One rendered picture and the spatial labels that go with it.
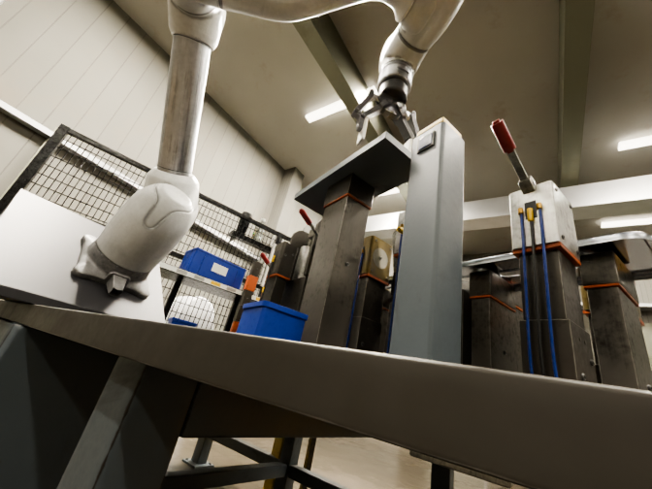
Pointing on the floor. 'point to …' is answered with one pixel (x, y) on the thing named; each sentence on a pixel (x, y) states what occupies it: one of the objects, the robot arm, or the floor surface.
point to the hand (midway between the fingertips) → (383, 147)
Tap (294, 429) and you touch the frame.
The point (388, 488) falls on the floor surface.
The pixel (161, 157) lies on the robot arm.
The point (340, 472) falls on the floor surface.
